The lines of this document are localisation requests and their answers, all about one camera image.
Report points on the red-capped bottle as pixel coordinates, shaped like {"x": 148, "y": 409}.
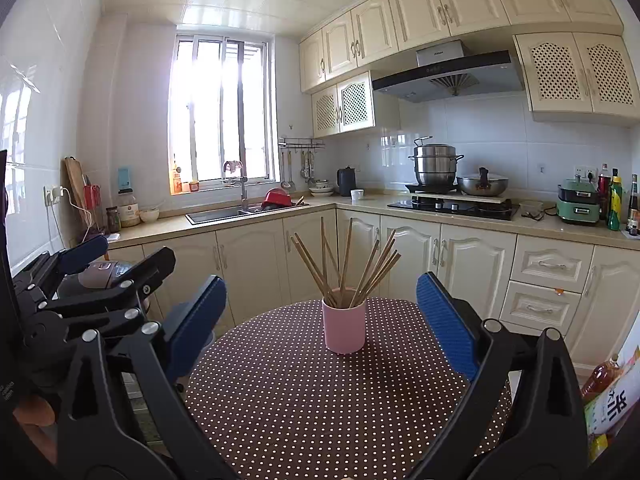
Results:
{"x": 603, "y": 195}

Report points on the grey range hood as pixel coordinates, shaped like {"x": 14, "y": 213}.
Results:
{"x": 450, "y": 77}

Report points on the green printed rice bag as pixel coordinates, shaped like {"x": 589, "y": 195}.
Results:
{"x": 607, "y": 420}

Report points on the metal sink faucet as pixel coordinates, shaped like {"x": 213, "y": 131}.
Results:
{"x": 243, "y": 190}

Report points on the cream lattice-door wall cabinet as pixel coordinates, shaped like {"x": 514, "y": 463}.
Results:
{"x": 575, "y": 75}
{"x": 345, "y": 105}

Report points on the wooden cutting board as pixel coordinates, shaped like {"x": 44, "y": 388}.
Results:
{"x": 75, "y": 190}

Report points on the black electric kettle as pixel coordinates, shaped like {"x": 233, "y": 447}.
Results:
{"x": 346, "y": 182}

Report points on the white mug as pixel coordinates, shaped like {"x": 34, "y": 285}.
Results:
{"x": 357, "y": 195}

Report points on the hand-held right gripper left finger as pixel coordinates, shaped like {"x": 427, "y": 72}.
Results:
{"x": 195, "y": 330}

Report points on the cream base cabinets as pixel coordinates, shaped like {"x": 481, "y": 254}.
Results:
{"x": 475, "y": 260}

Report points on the red bowl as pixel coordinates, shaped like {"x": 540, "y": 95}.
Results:
{"x": 276, "y": 199}

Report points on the steel wok with lid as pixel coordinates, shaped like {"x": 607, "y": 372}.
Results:
{"x": 482, "y": 186}

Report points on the pink cup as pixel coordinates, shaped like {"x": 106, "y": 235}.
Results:
{"x": 345, "y": 325}

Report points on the white wall socket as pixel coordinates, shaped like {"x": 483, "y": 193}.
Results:
{"x": 585, "y": 173}

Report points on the green electric cooker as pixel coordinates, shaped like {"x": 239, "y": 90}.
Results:
{"x": 577, "y": 205}

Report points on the small dark jar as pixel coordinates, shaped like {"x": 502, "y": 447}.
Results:
{"x": 113, "y": 221}

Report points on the hanging metal ladle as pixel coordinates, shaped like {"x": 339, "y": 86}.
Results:
{"x": 286, "y": 182}

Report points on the light blue box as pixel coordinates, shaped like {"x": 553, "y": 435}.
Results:
{"x": 125, "y": 177}

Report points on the dark sauce bottle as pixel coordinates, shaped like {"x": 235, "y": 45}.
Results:
{"x": 634, "y": 205}

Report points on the black gas stove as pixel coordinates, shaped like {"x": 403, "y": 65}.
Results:
{"x": 450, "y": 210}

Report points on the yellow-green bottle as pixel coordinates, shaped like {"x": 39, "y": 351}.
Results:
{"x": 615, "y": 207}

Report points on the sliding kitchen window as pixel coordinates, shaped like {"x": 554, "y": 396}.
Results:
{"x": 220, "y": 110}

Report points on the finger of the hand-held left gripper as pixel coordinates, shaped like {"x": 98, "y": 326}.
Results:
{"x": 145, "y": 270}
{"x": 85, "y": 256}

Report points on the stack of white bowls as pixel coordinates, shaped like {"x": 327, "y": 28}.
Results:
{"x": 321, "y": 190}

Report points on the hanging metal spatula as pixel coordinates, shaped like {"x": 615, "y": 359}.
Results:
{"x": 306, "y": 170}

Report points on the group of wooden chopsticks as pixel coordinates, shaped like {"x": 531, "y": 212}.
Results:
{"x": 345, "y": 265}

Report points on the cream upper wall cabinets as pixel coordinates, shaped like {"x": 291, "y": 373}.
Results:
{"x": 425, "y": 5}

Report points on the small white bowl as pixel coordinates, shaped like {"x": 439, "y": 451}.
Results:
{"x": 149, "y": 216}

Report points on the large glass jar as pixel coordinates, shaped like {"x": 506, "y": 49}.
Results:
{"x": 129, "y": 212}

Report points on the small clear container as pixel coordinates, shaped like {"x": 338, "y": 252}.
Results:
{"x": 531, "y": 208}

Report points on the metal wall utensil rail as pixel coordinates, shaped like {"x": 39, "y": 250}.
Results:
{"x": 300, "y": 142}

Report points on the small orange cup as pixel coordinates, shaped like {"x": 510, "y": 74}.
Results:
{"x": 194, "y": 186}

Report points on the person's left hand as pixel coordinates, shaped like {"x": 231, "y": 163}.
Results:
{"x": 32, "y": 420}

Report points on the brown polka-dot tablecloth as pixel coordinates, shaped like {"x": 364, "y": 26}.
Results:
{"x": 325, "y": 410}

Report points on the dark rice cooker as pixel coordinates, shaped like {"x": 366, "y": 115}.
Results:
{"x": 100, "y": 275}

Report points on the orange drink bottle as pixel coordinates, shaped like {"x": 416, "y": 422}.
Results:
{"x": 597, "y": 382}

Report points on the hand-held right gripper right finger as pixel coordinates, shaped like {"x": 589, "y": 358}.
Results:
{"x": 445, "y": 320}

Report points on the wall socket with charger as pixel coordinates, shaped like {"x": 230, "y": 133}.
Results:
{"x": 52, "y": 195}

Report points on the wooden board under pots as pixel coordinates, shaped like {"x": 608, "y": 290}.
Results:
{"x": 495, "y": 200}

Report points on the stainless steel sink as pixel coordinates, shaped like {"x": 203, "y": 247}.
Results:
{"x": 215, "y": 216}

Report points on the stainless steel steamer pot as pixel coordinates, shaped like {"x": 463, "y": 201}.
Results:
{"x": 435, "y": 165}

